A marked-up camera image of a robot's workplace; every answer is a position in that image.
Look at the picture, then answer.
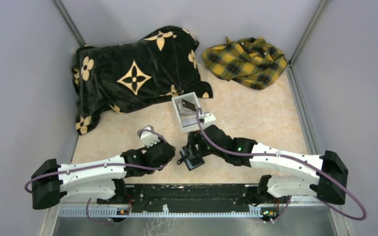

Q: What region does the black leather card holder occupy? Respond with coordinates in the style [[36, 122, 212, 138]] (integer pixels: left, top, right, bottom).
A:
[[177, 146, 205, 171]]

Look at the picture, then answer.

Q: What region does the white plastic card tray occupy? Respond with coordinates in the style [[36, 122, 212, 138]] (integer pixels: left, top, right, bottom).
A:
[[171, 92, 200, 133]]

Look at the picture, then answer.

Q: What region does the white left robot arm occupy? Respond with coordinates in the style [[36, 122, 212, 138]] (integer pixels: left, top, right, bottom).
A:
[[24, 142, 176, 210]]

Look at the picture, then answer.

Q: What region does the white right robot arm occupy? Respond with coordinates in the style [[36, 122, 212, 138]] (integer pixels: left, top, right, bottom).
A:
[[179, 125, 348, 205]]

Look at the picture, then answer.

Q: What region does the dark card in tray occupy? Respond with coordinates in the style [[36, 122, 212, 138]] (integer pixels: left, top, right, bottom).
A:
[[182, 99, 197, 112]]

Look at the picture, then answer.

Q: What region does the black floral velvet blanket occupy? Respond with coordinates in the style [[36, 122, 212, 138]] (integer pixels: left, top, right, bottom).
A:
[[71, 26, 213, 135]]

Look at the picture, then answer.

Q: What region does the yellow plaid cloth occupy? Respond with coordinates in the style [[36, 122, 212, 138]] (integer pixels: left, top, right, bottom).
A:
[[202, 37, 288, 90]]

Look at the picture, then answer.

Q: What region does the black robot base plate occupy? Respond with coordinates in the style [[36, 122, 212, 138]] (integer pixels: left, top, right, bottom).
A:
[[96, 183, 291, 216]]

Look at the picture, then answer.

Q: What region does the aluminium frame rail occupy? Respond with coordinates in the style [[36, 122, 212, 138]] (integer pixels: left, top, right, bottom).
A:
[[37, 185, 307, 236]]

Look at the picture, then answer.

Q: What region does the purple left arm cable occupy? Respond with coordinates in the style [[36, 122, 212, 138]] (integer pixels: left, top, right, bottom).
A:
[[24, 128, 170, 225]]

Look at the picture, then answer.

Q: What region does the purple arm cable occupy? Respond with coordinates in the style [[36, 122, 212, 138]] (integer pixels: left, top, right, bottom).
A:
[[195, 108, 368, 224], [24, 128, 170, 225]]

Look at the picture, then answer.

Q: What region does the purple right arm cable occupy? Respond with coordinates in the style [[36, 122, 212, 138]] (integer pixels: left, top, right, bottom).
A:
[[195, 108, 368, 224]]

